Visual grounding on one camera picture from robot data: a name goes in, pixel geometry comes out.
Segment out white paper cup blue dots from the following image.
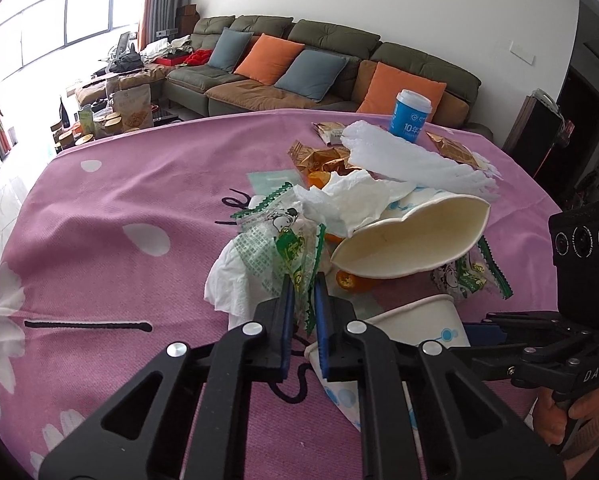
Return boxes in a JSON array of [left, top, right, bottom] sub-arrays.
[[304, 294, 470, 430]]

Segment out crushed white paper cup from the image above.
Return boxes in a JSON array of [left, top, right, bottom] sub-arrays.
[[331, 188, 490, 280]]

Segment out green clear snack wrapper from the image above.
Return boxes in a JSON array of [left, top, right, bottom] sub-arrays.
[[232, 182, 325, 334]]

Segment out white tissue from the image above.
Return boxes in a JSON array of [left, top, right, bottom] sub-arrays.
[[204, 240, 275, 330], [294, 169, 415, 238]]

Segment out white foam net sleeve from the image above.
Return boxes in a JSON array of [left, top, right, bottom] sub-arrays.
[[341, 120, 499, 203]]

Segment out orange peel strip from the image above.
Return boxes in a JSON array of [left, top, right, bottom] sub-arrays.
[[307, 171, 331, 188]]

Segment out gold snack wrapper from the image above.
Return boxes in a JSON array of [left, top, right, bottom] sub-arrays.
[[287, 141, 351, 176]]

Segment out person right hand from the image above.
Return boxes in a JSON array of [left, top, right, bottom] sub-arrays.
[[533, 388, 599, 458]]

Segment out pink floral tablecloth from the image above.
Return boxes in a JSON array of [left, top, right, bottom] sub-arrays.
[[0, 110, 560, 479]]

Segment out orange peel piece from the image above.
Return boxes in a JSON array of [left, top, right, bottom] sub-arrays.
[[335, 270, 381, 294]]

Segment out small gold wrapper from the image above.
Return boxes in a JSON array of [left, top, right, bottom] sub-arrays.
[[426, 131, 485, 170]]

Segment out blue coffee cup white lid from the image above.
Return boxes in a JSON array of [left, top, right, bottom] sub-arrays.
[[388, 89, 432, 143]]

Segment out orange cushion far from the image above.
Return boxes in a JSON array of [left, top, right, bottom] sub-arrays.
[[356, 60, 449, 123]]

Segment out orange cushion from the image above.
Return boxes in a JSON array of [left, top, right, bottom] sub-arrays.
[[356, 60, 449, 123], [234, 35, 305, 86]]

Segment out beige snack packet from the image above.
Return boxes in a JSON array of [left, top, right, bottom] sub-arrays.
[[313, 122, 346, 146]]

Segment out brown paper bag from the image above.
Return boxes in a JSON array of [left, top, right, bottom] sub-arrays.
[[113, 84, 153, 132]]

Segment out cluttered coffee table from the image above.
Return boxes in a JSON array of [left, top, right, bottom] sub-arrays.
[[50, 87, 181, 153]]

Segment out green sectional sofa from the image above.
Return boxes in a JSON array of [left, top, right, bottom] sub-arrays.
[[162, 15, 493, 139]]

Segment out blue-grey cushion near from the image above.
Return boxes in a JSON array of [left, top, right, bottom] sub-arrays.
[[274, 50, 348, 102]]

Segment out blue-grey cushion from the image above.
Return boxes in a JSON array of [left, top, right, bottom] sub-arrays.
[[274, 50, 348, 102], [208, 28, 252, 73]]

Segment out orange cushion near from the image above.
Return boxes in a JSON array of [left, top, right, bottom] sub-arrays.
[[234, 35, 305, 86]]

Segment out blue-grey cushion far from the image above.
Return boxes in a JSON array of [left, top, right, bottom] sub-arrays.
[[208, 28, 252, 73]]

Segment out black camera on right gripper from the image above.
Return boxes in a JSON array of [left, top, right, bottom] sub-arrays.
[[549, 202, 599, 332]]

